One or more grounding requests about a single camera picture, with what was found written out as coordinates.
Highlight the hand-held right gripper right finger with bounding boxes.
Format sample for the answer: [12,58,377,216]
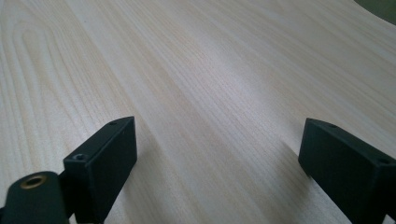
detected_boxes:
[298,118,396,224]

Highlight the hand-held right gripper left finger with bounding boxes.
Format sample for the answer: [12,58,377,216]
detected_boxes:
[63,116,138,224]

